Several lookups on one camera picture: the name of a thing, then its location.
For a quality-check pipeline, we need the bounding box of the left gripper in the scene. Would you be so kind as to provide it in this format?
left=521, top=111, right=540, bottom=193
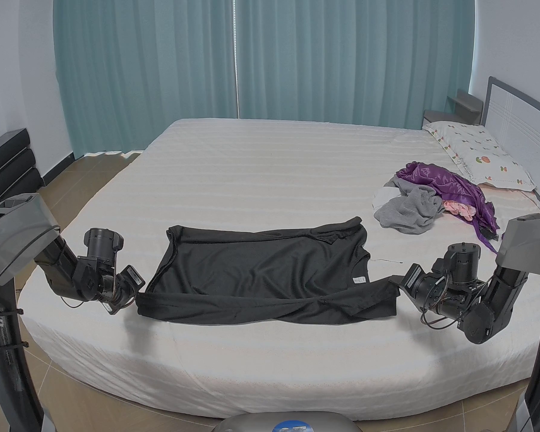
left=100, top=266, right=146, bottom=317

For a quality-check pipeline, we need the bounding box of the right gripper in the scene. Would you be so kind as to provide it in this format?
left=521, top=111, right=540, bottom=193
left=388, top=263, right=449, bottom=320

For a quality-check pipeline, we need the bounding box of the black T-shirt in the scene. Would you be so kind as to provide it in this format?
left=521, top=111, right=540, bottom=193
left=136, top=216, right=406, bottom=327

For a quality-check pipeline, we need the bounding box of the bed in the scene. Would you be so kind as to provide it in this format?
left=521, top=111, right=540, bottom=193
left=17, top=76, right=540, bottom=422

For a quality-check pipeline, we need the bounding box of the grey knitted garment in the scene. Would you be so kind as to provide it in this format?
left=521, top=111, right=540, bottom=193
left=373, top=179, right=445, bottom=235

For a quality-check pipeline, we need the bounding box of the pink garment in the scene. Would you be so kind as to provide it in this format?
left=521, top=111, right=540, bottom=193
left=442, top=198, right=477, bottom=220

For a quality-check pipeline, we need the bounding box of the white garment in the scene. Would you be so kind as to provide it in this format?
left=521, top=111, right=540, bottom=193
left=372, top=186, right=403, bottom=212

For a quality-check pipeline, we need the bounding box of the purple satin garment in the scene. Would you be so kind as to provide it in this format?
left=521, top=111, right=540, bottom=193
left=396, top=161, right=500, bottom=253

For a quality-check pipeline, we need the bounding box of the white printed pillow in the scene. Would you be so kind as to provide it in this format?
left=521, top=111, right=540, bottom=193
left=423, top=121, right=536, bottom=192

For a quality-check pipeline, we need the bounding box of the black chest of drawers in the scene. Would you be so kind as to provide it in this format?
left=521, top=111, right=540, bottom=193
left=0, top=128, right=45, bottom=197

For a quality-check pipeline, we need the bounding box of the grey bedside table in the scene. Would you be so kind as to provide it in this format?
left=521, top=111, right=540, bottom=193
left=423, top=89, right=484, bottom=127

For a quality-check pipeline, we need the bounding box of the blue-green curtain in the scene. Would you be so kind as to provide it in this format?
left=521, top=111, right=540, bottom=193
left=235, top=0, right=475, bottom=129
left=54, top=0, right=239, bottom=158

